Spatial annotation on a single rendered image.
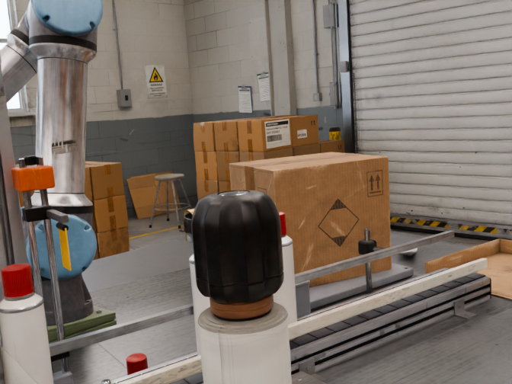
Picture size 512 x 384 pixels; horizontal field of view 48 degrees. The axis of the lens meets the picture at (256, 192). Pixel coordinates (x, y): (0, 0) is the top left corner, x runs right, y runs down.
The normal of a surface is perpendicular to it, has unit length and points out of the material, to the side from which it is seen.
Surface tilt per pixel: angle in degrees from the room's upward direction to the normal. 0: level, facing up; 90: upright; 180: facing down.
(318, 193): 90
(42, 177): 90
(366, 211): 90
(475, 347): 0
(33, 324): 90
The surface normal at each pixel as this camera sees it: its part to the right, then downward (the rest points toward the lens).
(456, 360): -0.07, -0.99
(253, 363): 0.18, 0.09
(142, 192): 0.60, -0.27
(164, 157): 0.69, 0.06
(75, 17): 0.45, -0.10
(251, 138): -0.68, 0.15
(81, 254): 0.43, 0.16
